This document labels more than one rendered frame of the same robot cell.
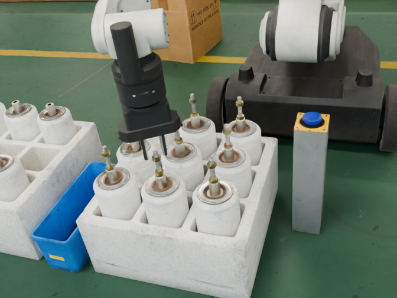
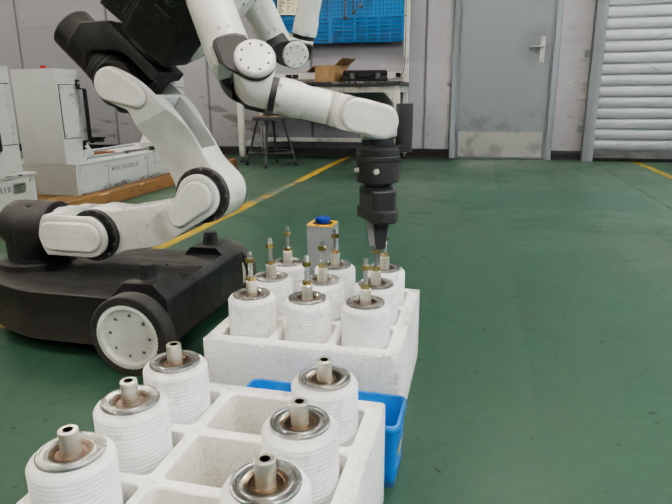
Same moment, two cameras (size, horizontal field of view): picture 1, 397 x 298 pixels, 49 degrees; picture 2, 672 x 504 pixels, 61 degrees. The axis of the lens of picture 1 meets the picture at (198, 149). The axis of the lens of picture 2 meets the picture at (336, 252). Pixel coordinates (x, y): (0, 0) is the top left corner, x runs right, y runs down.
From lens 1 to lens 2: 158 cm
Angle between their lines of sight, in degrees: 88
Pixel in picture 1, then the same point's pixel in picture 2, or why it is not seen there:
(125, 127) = (389, 210)
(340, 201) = not seen: hidden behind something
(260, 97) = (185, 282)
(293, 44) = (237, 191)
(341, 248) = not seen: hidden behind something
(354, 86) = (212, 245)
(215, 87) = (143, 298)
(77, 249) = (391, 421)
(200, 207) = (401, 274)
